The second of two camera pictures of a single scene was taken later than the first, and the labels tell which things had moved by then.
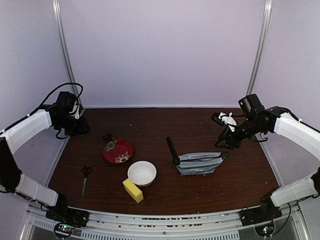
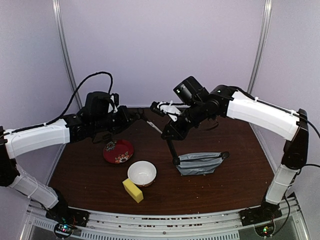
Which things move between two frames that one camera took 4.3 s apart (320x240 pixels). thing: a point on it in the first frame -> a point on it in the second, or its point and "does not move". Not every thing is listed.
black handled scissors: x=86 y=170 -> x=143 y=115
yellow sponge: x=133 y=190 does not move
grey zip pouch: x=200 y=163 does not move
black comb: x=171 y=148 does not move
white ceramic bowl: x=142 y=173 does not move
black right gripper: x=232 y=141 -> x=179 y=134
